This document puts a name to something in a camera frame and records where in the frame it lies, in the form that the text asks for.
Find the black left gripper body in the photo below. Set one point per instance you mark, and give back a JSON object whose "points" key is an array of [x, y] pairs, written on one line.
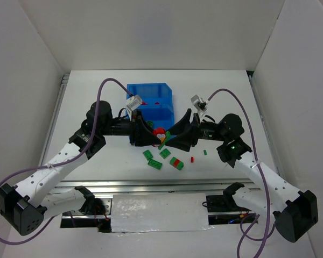
{"points": [[135, 128]]}

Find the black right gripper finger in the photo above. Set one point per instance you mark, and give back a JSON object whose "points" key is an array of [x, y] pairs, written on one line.
{"points": [[180, 142], [179, 127]]}

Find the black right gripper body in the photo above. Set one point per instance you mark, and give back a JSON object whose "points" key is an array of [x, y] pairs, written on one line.
{"points": [[194, 130]]}

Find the green base plate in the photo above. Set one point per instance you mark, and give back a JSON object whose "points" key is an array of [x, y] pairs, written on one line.
{"points": [[162, 144]]}

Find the green curved brick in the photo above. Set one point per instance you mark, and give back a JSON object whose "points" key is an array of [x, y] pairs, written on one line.
{"points": [[148, 155]]}

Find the green 2x4 plate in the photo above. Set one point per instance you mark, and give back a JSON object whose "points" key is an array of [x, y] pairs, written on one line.
{"points": [[155, 164]]}

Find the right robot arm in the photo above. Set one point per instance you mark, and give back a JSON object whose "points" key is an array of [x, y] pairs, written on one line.
{"points": [[292, 211]]}

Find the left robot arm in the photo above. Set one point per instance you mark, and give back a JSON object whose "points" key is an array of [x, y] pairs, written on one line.
{"points": [[28, 203]]}

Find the blue near bin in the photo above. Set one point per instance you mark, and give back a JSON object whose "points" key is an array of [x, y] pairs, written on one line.
{"points": [[161, 115]]}

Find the blue bin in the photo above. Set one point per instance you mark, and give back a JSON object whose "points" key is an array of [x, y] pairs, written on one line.
{"points": [[152, 92], [161, 115]]}

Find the green red green brick stack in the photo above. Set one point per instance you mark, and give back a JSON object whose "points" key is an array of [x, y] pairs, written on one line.
{"points": [[176, 163]]}

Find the blue far bin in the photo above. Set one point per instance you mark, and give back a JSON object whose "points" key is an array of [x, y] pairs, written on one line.
{"points": [[152, 92]]}

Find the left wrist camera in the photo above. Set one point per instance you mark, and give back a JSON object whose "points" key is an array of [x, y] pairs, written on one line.
{"points": [[133, 102]]}

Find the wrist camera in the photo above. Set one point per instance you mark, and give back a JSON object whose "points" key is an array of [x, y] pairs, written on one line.
{"points": [[133, 102], [201, 105]]}

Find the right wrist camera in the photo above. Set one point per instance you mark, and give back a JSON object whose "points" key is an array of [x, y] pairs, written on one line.
{"points": [[201, 105]]}

